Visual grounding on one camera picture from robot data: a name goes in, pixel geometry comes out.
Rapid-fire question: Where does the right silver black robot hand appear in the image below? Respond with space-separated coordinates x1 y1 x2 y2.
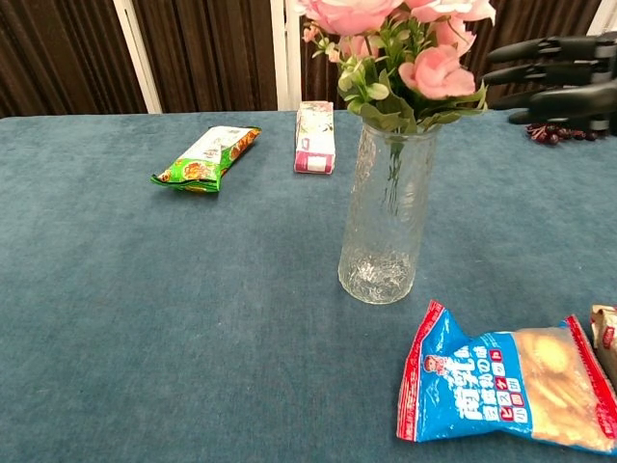
483 31 617 134

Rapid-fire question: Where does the pink artificial flower bouquet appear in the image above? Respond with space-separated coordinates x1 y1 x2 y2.
293 0 497 228

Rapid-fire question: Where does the transparent textured glass vase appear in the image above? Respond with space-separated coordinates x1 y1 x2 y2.
337 120 443 306

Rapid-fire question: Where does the blue velvet tablecloth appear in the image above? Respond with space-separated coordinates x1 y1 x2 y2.
0 109 617 463

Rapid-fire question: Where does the dark red grape bunch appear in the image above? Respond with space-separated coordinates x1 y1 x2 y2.
524 123 609 146

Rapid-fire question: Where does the dark brown curtain panel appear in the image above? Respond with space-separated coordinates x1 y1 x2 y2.
299 36 351 112
465 0 602 115
0 0 146 119
132 0 280 113

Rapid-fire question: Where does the gold red-printed snack packet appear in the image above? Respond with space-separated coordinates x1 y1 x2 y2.
588 303 617 382

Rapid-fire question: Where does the pink floral paper box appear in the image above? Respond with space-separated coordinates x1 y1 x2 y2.
293 100 336 176

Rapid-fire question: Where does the blue biscuit bag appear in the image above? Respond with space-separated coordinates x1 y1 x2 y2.
396 299 617 455

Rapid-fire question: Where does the green snack packet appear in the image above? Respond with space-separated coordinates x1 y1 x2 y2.
149 125 263 194

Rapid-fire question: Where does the white partition post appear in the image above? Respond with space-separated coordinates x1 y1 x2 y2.
269 0 304 111
113 0 163 115
585 0 617 38

